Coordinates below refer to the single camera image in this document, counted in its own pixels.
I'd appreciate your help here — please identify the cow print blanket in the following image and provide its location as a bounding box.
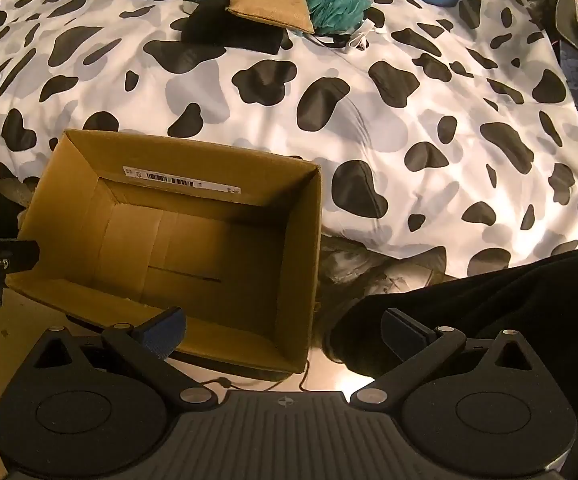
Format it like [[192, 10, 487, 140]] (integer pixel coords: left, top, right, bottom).
[[0, 0, 578, 278]]

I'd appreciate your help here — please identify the black cloth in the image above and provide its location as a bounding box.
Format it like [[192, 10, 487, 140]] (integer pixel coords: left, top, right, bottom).
[[181, 0, 286, 54]]

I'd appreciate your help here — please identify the tan drawstring pouch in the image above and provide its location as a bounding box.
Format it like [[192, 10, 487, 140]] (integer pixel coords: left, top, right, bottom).
[[227, 0, 314, 34]]

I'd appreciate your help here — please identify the brown cardboard box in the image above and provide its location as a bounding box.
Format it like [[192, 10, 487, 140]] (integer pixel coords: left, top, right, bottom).
[[8, 130, 321, 374]]

